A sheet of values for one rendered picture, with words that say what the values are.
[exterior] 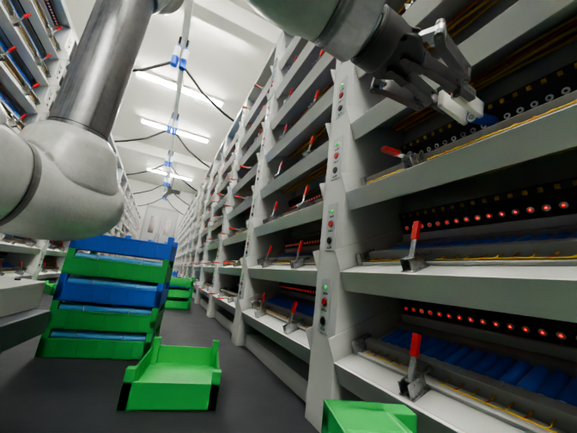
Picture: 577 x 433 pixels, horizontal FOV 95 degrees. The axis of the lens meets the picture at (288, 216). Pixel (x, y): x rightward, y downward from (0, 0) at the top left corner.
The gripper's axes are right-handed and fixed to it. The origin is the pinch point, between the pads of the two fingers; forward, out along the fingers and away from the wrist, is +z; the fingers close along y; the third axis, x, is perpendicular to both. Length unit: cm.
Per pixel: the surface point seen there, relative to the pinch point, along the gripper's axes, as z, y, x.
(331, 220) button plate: -0.2, 31.5, 15.6
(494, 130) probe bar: 3.8, -3.0, 4.6
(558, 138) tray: 1.6, -11.2, 11.4
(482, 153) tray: 0.8, -3.3, 10.4
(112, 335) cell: -40, 80, 62
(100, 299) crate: -48, 80, 52
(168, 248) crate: -34, 78, 31
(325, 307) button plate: 3.0, 31.1, 36.4
